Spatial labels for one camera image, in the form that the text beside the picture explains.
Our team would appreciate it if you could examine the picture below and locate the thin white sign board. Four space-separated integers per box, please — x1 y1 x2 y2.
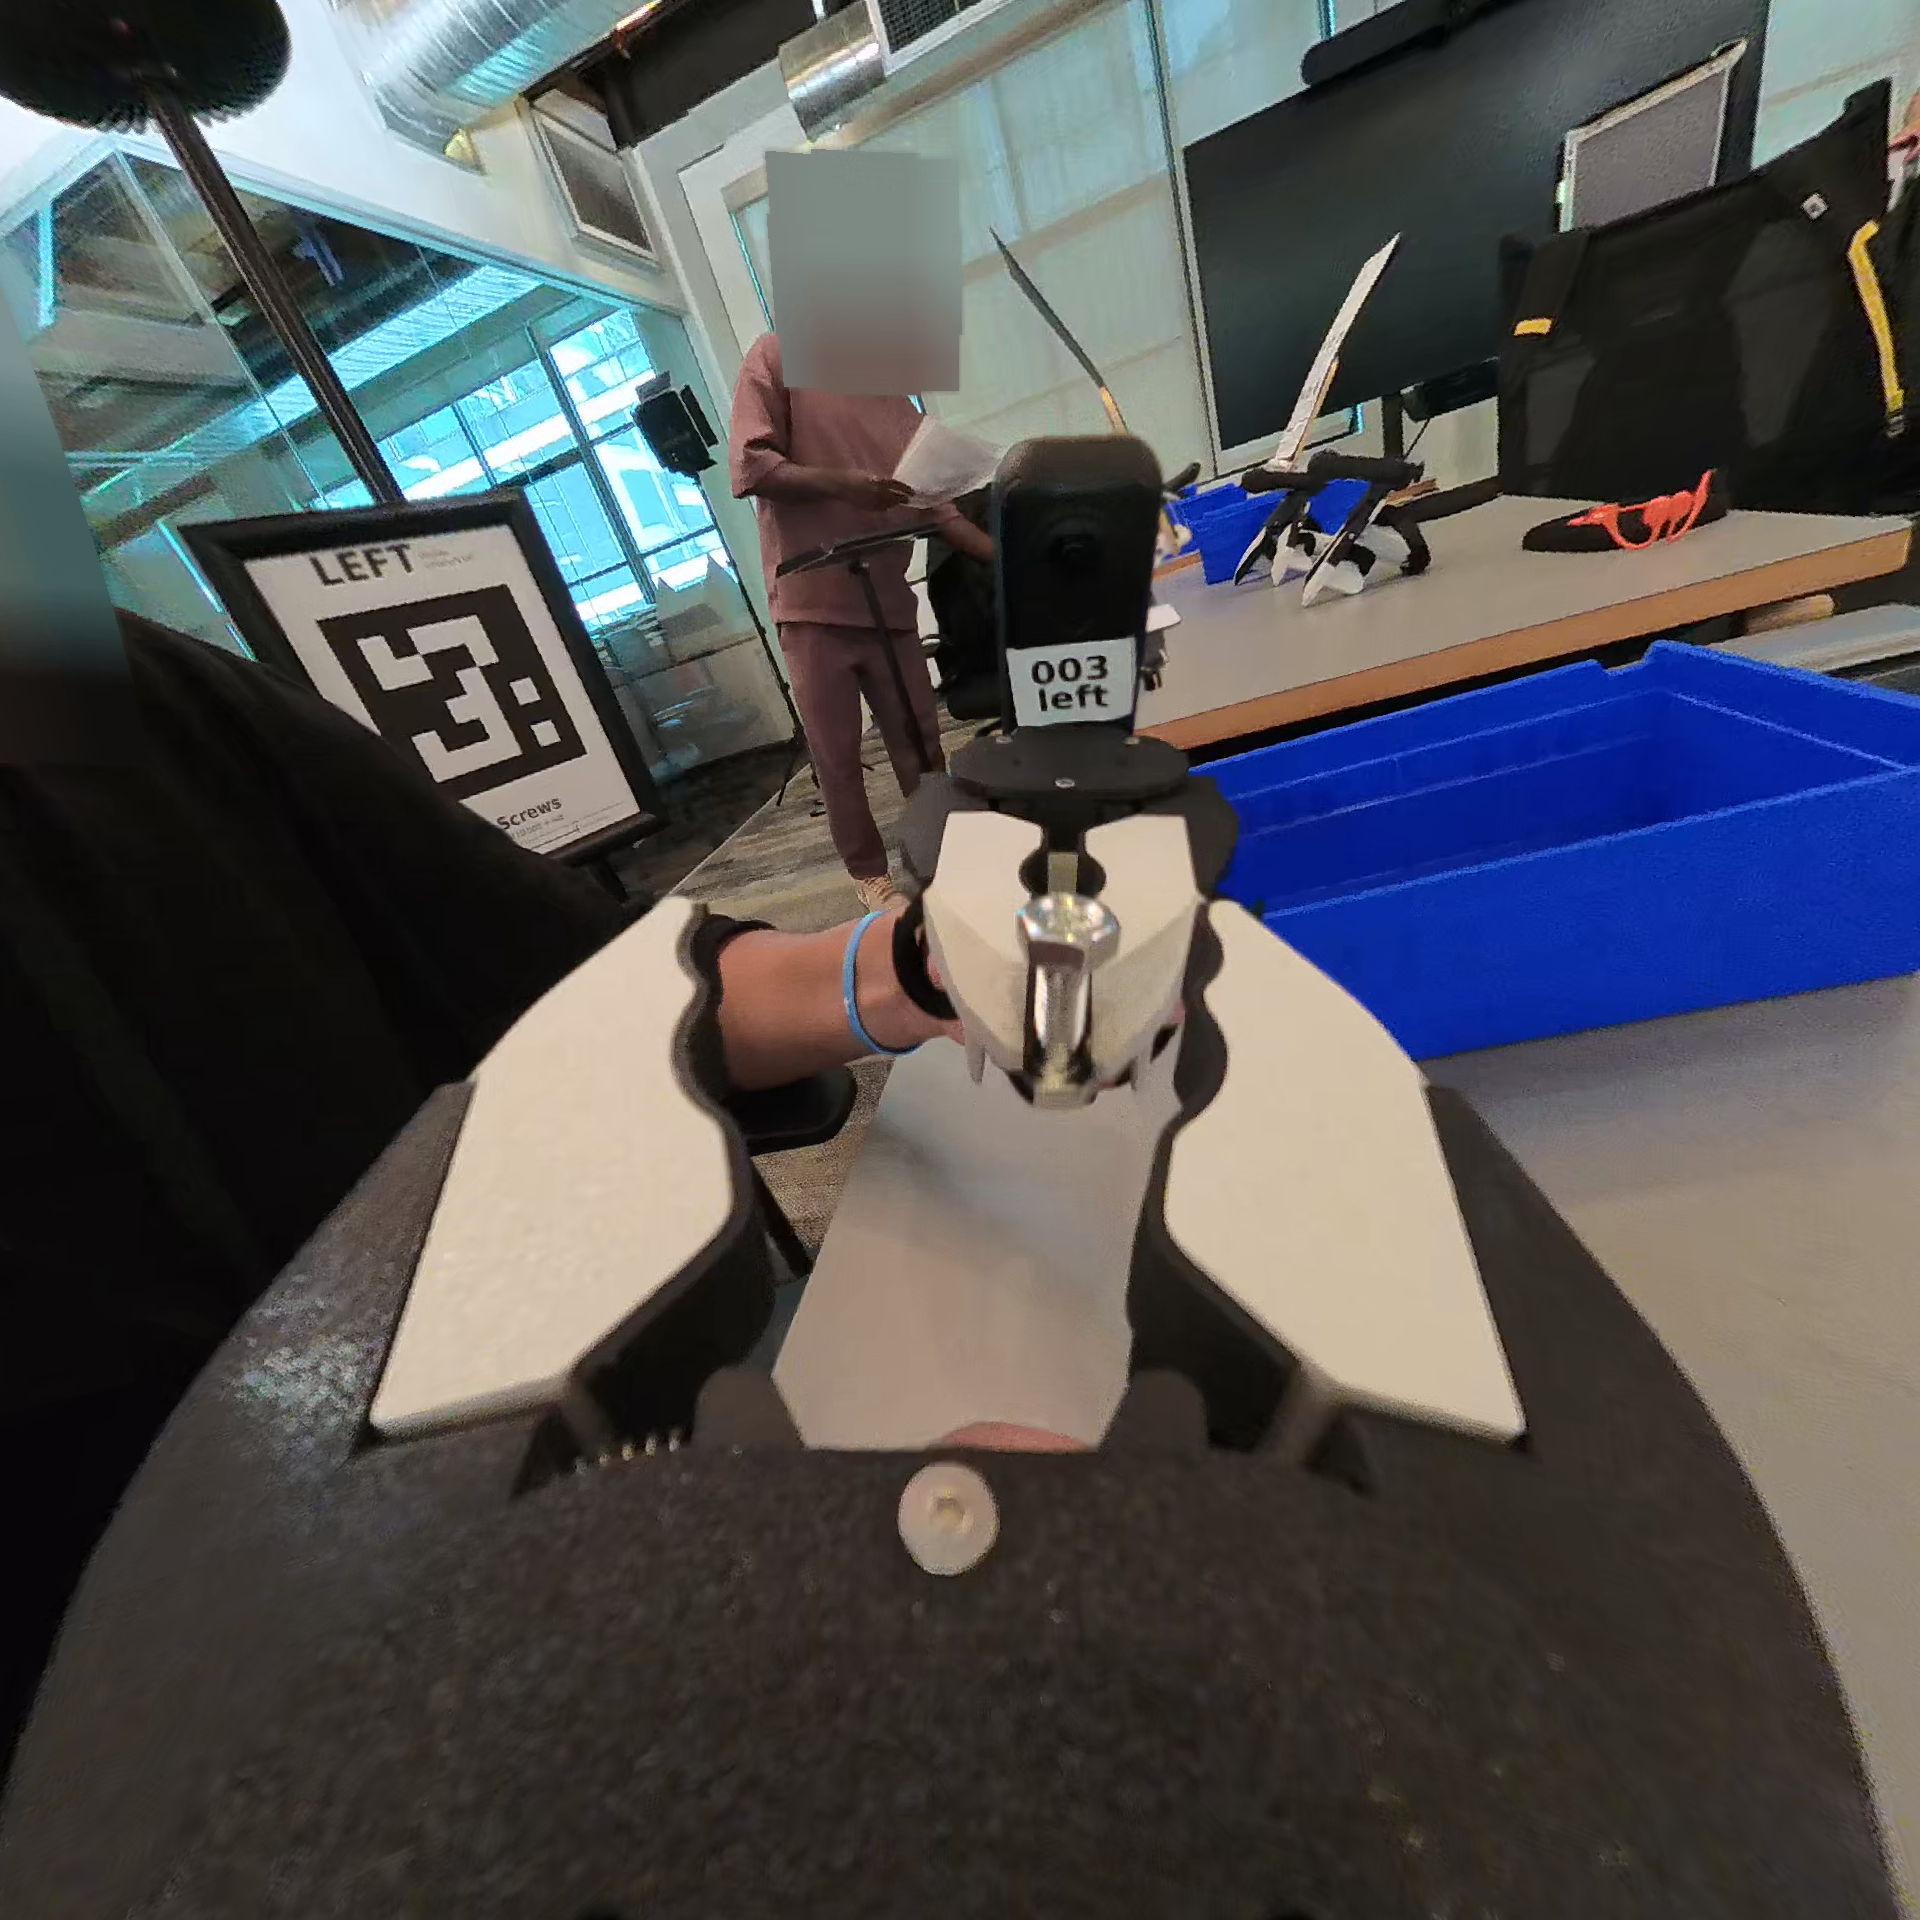
1274 231 1405 456

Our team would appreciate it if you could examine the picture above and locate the black cloth pouch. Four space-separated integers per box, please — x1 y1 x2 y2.
1522 504 1729 560

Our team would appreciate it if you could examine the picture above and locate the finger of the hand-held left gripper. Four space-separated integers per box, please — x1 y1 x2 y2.
1082 813 1210 1087
919 809 1056 1087

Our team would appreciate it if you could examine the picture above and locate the black jacket yellow stripe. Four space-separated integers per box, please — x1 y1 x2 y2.
1500 82 1920 515

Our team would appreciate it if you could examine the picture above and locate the silver ventilation duct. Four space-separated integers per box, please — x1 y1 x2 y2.
358 0 663 144
780 0 902 140

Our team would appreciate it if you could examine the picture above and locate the black light panel tripod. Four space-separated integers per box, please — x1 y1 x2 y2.
632 383 818 816

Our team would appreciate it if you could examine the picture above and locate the black floor lamp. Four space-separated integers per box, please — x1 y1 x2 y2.
0 0 405 511

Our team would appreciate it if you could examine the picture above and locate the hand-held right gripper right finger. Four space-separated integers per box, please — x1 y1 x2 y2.
1126 901 1529 1455

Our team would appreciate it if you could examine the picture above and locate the orange cord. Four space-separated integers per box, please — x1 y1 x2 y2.
1567 472 1721 551

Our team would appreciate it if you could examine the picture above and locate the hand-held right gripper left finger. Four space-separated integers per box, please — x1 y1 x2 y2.
367 901 774 1450

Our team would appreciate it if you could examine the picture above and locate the black white marker board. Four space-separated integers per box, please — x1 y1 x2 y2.
180 488 671 904

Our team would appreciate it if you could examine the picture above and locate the idle black grey gripper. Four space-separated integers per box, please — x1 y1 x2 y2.
1232 458 1352 587
1295 451 1434 608

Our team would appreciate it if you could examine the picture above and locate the person's left forearm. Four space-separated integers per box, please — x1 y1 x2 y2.
719 928 863 1090

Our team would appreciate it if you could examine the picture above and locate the blue plastic bin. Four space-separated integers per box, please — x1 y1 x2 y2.
1191 642 1920 1061
1161 481 1290 568

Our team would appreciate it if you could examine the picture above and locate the person's left hand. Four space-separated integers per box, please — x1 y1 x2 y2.
866 922 965 1051

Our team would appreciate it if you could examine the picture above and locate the black music stand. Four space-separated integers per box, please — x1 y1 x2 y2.
777 516 961 799

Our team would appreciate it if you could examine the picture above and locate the black conference camera bar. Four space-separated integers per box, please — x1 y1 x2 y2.
1303 0 1502 84

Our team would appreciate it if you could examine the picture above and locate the silver hex bolt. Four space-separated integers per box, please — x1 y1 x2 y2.
1015 891 1125 1113

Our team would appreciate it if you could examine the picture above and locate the large black screen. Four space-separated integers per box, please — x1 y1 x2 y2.
1182 0 1772 459

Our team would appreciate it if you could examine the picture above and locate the blue wristband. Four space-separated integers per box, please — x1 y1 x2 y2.
839 907 924 1059

